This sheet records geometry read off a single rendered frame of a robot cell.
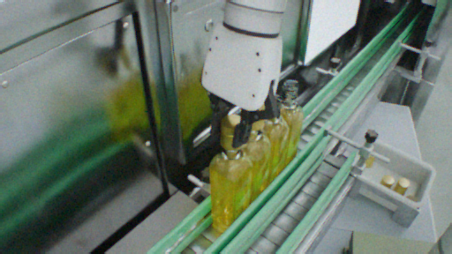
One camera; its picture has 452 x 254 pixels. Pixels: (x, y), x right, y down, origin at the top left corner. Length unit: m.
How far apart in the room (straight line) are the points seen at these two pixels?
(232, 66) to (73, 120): 0.24
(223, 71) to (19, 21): 0.26
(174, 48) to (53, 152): 0.24
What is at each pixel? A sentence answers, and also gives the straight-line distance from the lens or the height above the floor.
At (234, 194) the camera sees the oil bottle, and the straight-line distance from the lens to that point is 0.57.
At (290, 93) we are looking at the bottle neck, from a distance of 0.63.
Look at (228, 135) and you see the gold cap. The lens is 0.50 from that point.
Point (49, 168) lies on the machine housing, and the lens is 0.54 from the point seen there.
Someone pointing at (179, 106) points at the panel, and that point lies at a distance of 0.59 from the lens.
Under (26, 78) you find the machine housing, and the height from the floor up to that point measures 1.28.
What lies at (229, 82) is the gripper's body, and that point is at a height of 1.24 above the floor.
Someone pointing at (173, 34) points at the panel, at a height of 1.26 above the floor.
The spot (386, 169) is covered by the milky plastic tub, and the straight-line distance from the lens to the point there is 1.06.
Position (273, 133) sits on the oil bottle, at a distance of 0.60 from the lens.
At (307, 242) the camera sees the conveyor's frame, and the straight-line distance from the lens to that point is 0.72.
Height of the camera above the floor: 1.49
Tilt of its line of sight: 41 degrees down
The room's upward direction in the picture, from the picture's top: straight up
